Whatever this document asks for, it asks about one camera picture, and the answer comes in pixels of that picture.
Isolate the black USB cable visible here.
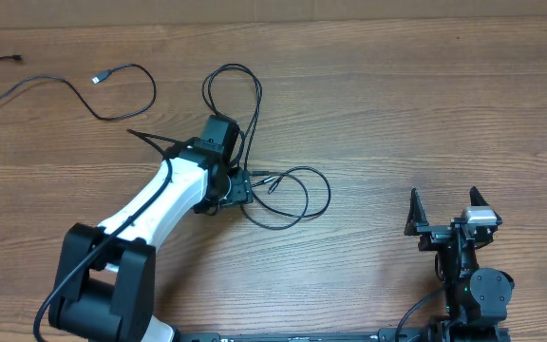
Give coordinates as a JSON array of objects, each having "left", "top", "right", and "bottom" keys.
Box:
[{"left": 0, "top": 54, "right": 158, "bottom": 123}]

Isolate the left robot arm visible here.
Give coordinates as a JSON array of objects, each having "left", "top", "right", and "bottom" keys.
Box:
[{"left": 34, "top": 115, "right": 253, "bottom": 341}]

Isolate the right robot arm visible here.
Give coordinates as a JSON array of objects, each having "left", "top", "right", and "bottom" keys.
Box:
[{"left": 394, "top": 187, "right": 515, "bottom": 342}]

